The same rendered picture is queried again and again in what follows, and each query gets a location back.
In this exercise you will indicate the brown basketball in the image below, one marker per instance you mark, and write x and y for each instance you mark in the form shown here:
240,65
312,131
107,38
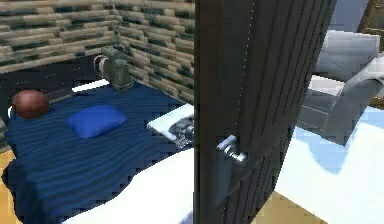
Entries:
30,103

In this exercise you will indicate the dark wooden room door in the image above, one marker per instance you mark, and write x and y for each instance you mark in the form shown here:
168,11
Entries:
253,83

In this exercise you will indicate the blue pillow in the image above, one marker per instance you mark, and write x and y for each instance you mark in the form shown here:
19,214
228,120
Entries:
95,120

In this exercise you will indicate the blue bed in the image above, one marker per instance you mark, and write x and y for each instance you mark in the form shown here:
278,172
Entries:
83,160

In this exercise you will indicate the grey armchair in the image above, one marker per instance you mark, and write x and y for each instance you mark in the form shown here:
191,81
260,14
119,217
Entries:
340,93

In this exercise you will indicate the brown wooden framed furniture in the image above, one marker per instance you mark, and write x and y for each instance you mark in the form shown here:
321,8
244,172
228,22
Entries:
373,16

